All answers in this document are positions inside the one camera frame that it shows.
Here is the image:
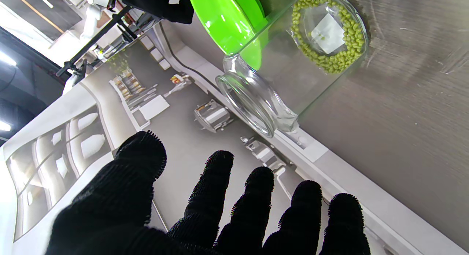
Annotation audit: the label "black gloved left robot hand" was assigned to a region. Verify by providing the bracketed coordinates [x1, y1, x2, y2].
[46, 130, 370, 255]

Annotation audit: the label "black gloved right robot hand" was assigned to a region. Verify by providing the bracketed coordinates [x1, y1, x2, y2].
[121, 0, 195, 25]

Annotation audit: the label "green plastic bowl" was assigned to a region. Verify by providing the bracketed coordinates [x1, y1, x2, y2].
[188, 0, 270, 70]

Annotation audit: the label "green mung beans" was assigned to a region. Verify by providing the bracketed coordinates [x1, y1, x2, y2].
[291, 0, 366, 74]

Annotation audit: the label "clear glass jar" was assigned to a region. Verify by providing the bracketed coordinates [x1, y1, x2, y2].
[215, 0, 370, 138]

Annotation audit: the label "printed kitchen scene backdrop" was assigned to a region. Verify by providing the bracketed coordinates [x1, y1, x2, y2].
[0, 13, 469, 255]

